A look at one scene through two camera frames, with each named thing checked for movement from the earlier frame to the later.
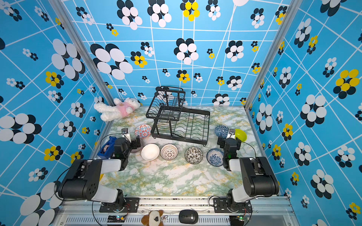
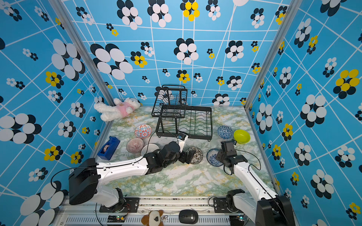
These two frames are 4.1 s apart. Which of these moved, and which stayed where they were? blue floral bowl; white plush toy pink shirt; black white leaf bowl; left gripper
Moved: left gripper
Stayed: blue floral bowl; black white leaf bowl; white plush toy pink shirt
